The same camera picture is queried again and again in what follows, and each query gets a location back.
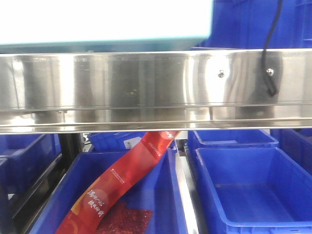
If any light blue plastic bin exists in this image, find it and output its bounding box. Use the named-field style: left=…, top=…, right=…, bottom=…
left=0, top=0, right=213, bottom=54

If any dark blue bin rear right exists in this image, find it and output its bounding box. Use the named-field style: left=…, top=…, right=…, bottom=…
left=187, top=129, right=279, bottom=160

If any red snack package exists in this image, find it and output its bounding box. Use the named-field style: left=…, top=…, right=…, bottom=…
left=56, top=131, right=179, bottom=234

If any dark blue bin upper shelf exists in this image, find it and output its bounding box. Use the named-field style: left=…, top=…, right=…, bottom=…
left=199, top=0, right=312, bottom=49

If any black hanging cable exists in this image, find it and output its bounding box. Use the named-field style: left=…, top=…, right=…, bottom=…
left=261, top=0, right=284, bottom=96

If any roller track right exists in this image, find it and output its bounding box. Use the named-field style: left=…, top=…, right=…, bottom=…
left=175, top=139, right=208, bottom=234

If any dark blue bin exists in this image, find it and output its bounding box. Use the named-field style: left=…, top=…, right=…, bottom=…
left=31, top=146, right=187, bottom=234
left=270, top=128, right=312, bottom=174
left=195, top=148, right=312, bottom=234
left=88, top=132, right=146, bottom=152
left=187, top=129, right=279, bottom=160
left=0, top=134, right=61, bottom=194

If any dark blue bin rear centre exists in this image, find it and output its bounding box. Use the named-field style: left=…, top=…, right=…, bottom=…
left=88, top=132, right=146, bottom=152

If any rail screw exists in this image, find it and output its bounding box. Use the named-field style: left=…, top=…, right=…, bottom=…
left=266, top=68, right=274, bottom=77
left=218, top=70, right=225, bottom=78

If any dark blue bin far right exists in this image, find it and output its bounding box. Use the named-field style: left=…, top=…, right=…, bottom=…
left=270, top=128, right=312, bottom=174

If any dark blue bin left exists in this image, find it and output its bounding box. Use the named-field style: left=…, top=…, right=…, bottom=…
left=0, top=134, right=61, bottom=194

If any stainless steel shelf front rail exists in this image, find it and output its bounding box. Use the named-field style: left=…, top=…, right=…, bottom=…
left=0, top=49, right=312, bottom=134

